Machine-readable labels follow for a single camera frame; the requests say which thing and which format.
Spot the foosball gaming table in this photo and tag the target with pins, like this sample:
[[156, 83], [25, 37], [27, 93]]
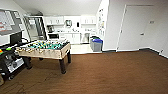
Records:
[[50, 50]]

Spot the grey bin green lid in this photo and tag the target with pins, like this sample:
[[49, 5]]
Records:
[[92, 41]]

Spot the grey bin blue lid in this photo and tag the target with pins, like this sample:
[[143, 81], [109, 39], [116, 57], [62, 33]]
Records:
[[97, 45]]

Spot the white narrow drawer cabinet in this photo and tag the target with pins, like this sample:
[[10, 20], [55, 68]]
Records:
[[92, 35]]

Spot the black microwave oven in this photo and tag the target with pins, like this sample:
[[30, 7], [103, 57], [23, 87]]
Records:
[[53, 36]]

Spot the white door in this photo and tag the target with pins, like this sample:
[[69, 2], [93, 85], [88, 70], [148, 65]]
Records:
[[135, 28]]

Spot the black monitor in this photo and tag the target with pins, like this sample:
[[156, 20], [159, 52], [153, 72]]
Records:
[[15, 38]]

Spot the small sign beside door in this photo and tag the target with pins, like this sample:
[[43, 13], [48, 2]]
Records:
[[151, 21]]

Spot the white two-door wall cabinet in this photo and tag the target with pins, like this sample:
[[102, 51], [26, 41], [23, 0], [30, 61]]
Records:
[[54, 20]]

